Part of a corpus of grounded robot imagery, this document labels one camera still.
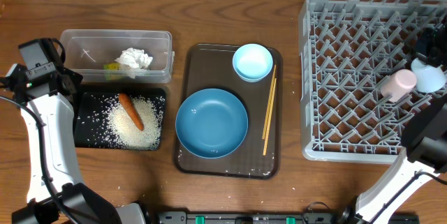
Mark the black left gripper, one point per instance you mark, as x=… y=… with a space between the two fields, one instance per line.
x=73 y=77

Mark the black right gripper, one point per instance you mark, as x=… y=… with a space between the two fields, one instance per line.
x=423 y=45

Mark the light blue cup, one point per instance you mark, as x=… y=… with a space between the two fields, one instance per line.
x=429 y=78

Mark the white pink cup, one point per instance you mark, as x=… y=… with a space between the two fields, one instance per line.
x=398 y=85

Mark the yellow pandan cake wrapper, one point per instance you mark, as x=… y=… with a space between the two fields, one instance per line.
x=110 y=71

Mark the white tissue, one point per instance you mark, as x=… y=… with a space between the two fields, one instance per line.
x=134 y=62

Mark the orange carrot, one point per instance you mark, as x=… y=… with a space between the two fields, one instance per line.
x=127 y=104

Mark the pile of white rice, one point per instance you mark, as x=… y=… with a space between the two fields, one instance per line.
x=125 y=130

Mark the dark blue plate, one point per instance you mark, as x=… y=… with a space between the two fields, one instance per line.
x=211 y=123

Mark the light blue bowl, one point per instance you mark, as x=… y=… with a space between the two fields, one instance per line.
x=252 y=62

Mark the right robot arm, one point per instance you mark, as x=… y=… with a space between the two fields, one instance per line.
x=423 y=154

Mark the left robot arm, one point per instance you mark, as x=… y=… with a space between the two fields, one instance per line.
x=56 y=185

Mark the grey dishwasher rack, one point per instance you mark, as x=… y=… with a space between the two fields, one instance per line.
x=348 y=49

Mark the clear plastic container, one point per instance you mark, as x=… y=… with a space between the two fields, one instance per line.
x=87 y=50

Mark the black plastic tray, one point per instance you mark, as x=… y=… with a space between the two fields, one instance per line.
x=91 y=112

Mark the brown serving tray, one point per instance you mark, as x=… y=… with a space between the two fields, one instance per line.
x=210 y=67

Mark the wooden chopstick left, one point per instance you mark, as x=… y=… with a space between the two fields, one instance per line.
x=269 y=102

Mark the wooden chopstick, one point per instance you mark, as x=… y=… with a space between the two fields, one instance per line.
x=269 y=102
x=269 y=117

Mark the wooden chopstick right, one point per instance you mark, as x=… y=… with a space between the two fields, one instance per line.
x=269 y=117

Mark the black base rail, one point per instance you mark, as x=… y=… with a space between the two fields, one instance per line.
x=181 y=217

